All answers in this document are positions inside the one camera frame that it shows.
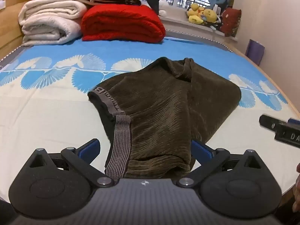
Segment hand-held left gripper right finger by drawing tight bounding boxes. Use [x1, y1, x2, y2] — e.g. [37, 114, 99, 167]
[176, 140, 264, 188]

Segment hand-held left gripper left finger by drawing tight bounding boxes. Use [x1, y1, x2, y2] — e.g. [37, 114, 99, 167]
[28, 138, 116, 188]

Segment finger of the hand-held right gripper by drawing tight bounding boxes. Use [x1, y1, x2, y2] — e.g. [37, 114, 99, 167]
[259, 114, 290, 132]

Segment olive brown corduroy pants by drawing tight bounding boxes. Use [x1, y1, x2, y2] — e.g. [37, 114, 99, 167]
[87, 57, 242, 181]

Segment blue white printed bed sheet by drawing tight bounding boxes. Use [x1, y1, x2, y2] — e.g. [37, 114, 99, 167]
[0, 36, 300, 200]

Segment purple box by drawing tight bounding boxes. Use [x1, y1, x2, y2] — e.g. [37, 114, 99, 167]
[245, 39, 266, 66]

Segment brown plush toy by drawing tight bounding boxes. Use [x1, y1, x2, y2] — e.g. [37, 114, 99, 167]
[220, 7, 242, 37]

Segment yellow plush toy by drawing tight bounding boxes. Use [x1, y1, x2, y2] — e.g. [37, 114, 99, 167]
[202, 8, 219, 24]
[187, 3, 205, 25]

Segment white window sill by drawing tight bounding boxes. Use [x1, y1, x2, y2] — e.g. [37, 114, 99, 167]
[159, 14, 238, 41]

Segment red folded blanket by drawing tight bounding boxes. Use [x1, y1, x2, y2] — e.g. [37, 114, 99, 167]
[81, 4, 166, 44]

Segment white folded blanket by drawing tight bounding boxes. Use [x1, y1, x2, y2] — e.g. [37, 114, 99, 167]
[18, 0, 88, 47]

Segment wooden headboard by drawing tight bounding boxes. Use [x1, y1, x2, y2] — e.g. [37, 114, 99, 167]
[0, 0, 40, 59]

